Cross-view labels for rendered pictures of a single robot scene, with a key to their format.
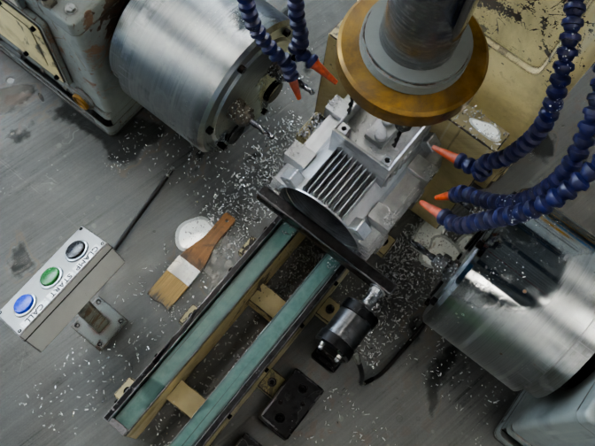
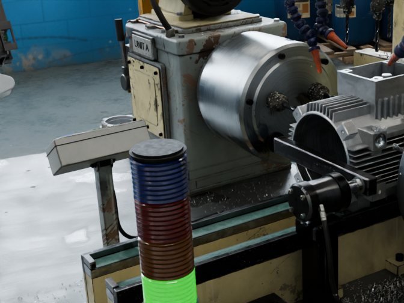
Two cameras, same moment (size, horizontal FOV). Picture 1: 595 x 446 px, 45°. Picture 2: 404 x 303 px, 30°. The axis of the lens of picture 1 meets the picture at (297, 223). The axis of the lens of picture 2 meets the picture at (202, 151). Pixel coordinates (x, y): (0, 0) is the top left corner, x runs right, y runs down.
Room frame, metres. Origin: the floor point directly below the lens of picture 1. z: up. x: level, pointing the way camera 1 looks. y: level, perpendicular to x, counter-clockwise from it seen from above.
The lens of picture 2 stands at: (-0.75, -0.53, 1.48)
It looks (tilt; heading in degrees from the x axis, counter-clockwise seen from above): 20 degrees down; 34
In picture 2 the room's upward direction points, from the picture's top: 4 degrees counter-clockwise
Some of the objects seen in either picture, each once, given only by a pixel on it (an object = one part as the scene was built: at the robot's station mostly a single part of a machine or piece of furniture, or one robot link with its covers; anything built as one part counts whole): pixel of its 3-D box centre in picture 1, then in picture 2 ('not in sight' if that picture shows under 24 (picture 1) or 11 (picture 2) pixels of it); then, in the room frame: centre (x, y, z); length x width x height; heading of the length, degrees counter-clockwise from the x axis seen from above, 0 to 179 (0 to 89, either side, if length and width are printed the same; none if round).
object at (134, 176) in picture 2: not in sight; (159, 174); (-0.16, -0.09, 1.19); 0.06 x 0.06 x 0.04
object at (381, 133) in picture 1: (381, 131); (382, 89); (0.50, -0.10, 1.11); 0.12 x 0.11 x 0.07; 152
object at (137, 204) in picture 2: not in sight; (163, 213); (-0.16, -0.09, 1.14); 0.06 x 0.06 x 0.04
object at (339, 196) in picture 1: (356, 175); (364, 144); (0.46, -0.08, 1.02); 0.20 x 0.19 x 0.19; 152
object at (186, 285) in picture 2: not in sight; (169, 286); (-0.16, -0.09, 1.05); 0.06 x 0.06 x 0.04
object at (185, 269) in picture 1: (195, 257); not in sight; (0.34, 0.17, 0.80); 0.21 x 0.05 x 0.01; 153
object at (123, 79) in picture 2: not in sight; (136, 56); (0.72, 0.62, 1.07); 0.08 x 0.07 x 0.20; 152
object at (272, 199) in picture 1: (324, 242); (320, 163); (0.34, -0.05, 1.01); 0.26 x 0.04 x 0.03; 62
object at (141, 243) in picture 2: not in sight; (166, 250); (-0.16, -0.09, 1.10); 0.06 x 0.06 x 0.04
